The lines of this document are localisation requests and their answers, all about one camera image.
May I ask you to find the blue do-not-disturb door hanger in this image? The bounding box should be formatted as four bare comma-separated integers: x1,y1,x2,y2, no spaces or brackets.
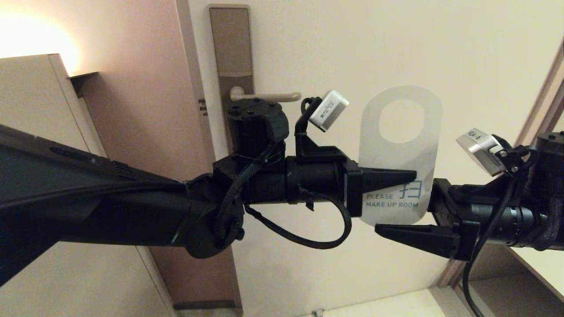
358,85,443,226

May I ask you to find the white room door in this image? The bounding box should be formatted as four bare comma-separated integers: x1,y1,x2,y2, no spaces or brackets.
187,0,564,317

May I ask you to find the brown door lock plate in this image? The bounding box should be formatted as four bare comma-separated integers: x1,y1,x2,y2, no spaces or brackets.
208,4,255,155

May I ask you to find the white closet shelf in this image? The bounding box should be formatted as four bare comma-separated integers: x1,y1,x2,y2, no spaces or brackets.
507,247,564,304

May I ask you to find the closet base board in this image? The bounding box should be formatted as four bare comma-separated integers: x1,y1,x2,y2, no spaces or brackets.
456,264,564,317

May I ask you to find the brown skirting board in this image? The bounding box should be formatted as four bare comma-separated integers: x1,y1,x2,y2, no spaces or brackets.
173,300,238,310

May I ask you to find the beige cabinet panel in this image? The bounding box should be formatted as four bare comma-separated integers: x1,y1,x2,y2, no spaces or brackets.
0,54,177,317

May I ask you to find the black right camera bracket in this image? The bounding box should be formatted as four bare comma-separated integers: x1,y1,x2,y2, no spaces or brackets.
449,134,536,205

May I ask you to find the black camera bracket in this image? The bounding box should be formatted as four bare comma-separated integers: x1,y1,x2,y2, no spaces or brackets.
449,134,536,205
294,97,349,166

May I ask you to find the black left camera bracket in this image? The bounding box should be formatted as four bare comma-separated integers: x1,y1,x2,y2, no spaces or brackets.
294,97,349,166

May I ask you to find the braided black cable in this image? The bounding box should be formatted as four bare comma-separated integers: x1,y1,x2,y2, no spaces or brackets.
531,196,564,251

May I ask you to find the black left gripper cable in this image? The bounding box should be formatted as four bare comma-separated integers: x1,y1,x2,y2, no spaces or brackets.
245,189,353,250

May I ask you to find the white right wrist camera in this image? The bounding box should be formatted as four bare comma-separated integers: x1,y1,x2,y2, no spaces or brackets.
456,128,505,177

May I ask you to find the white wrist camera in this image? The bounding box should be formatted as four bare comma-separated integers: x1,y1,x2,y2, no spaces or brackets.
456,128,505,177
308,90,350,133

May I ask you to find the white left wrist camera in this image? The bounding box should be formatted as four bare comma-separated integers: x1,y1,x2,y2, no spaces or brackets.
308,90,350,133

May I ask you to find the metal door handle lever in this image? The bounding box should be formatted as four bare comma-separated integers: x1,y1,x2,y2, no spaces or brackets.
229,86,302,103

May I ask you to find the dark brown wall ledge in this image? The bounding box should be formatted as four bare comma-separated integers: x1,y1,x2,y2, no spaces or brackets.
68,71,100,98

